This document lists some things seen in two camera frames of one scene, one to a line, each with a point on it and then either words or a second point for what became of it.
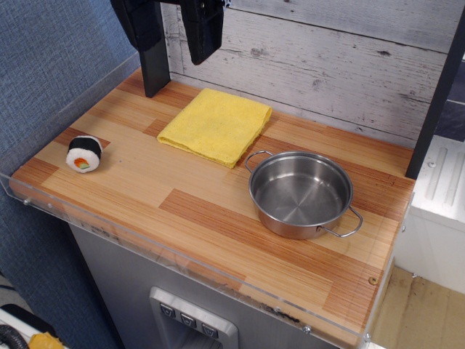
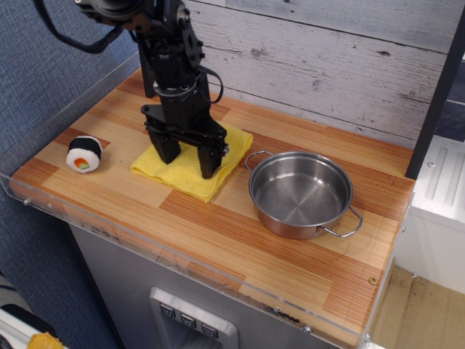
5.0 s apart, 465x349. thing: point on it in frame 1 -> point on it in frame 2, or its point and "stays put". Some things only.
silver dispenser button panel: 182,324 stays put
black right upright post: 440,97 stays put
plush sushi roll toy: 84,154 stays put
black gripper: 204,22 -> 185,112
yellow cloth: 219,126 -> 186,172
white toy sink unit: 431,244 stays put
